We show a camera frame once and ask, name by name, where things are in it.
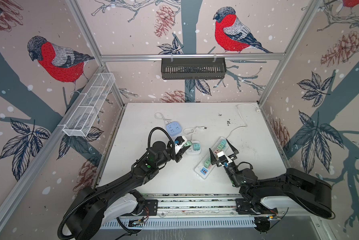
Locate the white square power socket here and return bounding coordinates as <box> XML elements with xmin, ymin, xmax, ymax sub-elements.
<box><xmin>185</xmin><ymin>140</ymin><xmax>202</xmax><ymax>155</ymax></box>

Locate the teal plug adapter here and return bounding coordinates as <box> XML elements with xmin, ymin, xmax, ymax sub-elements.
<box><xmin>192</xmin><ymin>143</ymin><xmax>200</xmax><ymax>151</ymax></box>
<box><xmin>220</xmin><ymin>139</ymin><xmax>226</xmax><ymax>148</ymax></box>

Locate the blue square power socket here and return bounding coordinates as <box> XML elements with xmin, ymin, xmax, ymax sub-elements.
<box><xmin>166</xmin><ymin>122</ymin><xmax>182</xmax><ymax>137</ymax></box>

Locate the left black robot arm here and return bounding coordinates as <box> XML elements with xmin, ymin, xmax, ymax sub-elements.
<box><xmin>57</xmin><ymin>127</ymin><xmax>192</xmax><ymax>240</ymax></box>

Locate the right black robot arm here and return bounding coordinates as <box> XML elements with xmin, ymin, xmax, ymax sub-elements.
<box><xmin>209</xmin><ymin>144</ymin><xmax>335</xmax><ymax>220</ymax></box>

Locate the white colourful power strip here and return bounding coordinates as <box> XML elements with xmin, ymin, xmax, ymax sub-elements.
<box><xmin>194</xmin><ymin>137</ymin><xmax>230</xmax><ymax>180</ymax></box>

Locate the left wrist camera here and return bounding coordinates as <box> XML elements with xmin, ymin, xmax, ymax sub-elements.
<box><xmin>174</xmin><ymin>136</ymin><xmax>187</xmax><ymax>154</ymax></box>

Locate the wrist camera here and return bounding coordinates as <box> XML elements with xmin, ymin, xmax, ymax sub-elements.
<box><xmin>174</xmin><ymin>136</ymin><xmax>187</xmax><ymax>154</ymax></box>
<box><xmin>216</xmin><ymin>151</ymin><xmax>230</xmax><ymax>166</ymax></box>

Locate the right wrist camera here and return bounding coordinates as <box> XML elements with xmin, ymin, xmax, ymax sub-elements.
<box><xmin>216</xmin><ymin>151</ymin><xmax>230</xmax><ymax>166</ymax></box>

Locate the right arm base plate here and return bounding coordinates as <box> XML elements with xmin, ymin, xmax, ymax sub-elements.
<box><xmin>235</xmin><ymin>198</ymin><xmax>278</xmax><ymax>216</ymax></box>

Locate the blue socket white cable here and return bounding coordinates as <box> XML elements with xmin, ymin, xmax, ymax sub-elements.
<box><xmin>154</xmin><ymin>112</ymin><xmax>172</xmax><ymax>126</ymax></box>

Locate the white power strip cable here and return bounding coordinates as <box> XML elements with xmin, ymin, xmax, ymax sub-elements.
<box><xmin>225</xmin><ymin>103</ymin><xmax>261</xmax><ymax>140</ymax></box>

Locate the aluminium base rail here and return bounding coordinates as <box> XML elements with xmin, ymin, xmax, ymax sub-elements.
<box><xmin>74</xmin><ymin>193</ymin><xmax>288</xmax><ymax>219</ymax></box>

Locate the white wire mesh shelf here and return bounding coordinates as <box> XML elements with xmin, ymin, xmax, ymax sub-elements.
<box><xmin>63</xmin><ymin>73</ymin><xmax>115</xmax><ymax>137</ymax></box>

